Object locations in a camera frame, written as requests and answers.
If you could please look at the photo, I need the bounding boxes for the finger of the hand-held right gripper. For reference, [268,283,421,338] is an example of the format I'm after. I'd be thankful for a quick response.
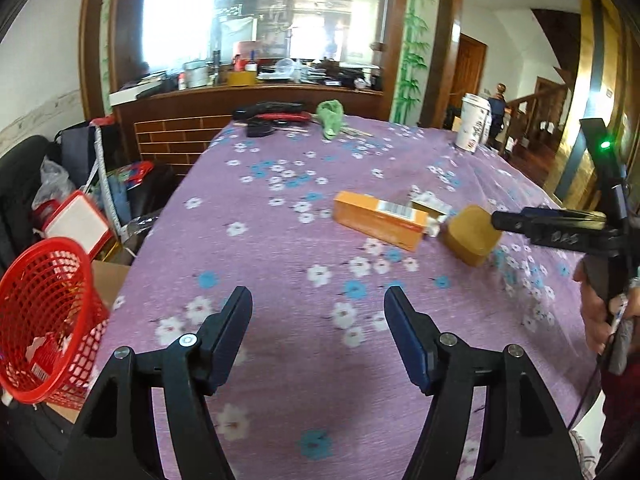
[491,208,608,254]

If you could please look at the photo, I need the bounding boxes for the wooden stair railing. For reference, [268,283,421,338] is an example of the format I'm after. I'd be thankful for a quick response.
[505,77,571,151]

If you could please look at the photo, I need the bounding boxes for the black bag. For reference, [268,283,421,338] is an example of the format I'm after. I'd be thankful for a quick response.
[55,121,103,171]

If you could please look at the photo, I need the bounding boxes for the dark blue cloth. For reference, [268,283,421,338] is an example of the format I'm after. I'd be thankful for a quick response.
[487,85,508,148]

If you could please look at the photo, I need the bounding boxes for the yellow plastic container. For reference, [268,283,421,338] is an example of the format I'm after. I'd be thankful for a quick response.
[440,205,502,267]

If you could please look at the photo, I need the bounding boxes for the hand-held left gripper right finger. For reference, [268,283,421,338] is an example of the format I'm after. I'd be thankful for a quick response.
[384,285,583,480]

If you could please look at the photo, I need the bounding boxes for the small white carton box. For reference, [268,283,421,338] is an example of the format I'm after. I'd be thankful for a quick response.
[410,191,453,237]

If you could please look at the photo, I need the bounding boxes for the red printed packet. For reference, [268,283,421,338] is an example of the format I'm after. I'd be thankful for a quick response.
[107,161,153,187]

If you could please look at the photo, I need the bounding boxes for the purple floral tablecloth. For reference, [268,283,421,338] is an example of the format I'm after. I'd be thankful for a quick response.
[95,115,616,480]

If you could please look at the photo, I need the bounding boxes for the white paper cup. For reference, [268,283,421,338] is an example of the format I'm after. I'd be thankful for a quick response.
[455,93,492,152]

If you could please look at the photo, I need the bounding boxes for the clear plastic bag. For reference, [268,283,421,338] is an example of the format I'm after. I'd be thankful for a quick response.
[32,156,76,211]

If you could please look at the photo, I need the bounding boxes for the long black tool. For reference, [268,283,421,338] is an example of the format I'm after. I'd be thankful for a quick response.
[235,101,306,116]

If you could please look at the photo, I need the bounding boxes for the green cloth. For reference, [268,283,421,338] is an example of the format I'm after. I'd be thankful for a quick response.
[316,100,346,141]

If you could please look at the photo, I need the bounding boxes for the wooden counter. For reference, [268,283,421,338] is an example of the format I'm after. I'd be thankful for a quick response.
[109,72,386,166]

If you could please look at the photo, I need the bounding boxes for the orange carton box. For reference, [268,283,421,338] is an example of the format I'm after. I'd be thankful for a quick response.
[333,191,431,252]

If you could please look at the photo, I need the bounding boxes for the black cable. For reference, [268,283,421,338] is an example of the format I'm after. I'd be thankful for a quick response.
[569,355,607,431]

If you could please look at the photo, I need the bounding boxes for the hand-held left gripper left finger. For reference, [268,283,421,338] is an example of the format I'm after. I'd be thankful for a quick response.
[57,286,253,480]

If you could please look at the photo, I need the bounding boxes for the red plastic basket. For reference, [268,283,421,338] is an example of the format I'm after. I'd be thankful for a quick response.
[0,237,111,406]

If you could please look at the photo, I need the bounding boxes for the cardboard box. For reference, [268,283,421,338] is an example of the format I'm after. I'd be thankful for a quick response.
[90,259,132,311]

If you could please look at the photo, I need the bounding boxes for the wooden door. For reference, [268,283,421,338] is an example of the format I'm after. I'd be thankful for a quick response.
[452,34,488,111]

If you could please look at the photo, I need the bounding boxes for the person's right hand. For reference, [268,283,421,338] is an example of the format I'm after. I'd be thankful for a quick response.
[573,255,609,357]

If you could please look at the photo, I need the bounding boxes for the red framed white board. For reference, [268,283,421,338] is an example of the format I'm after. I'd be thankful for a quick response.
[42,191,113,256]

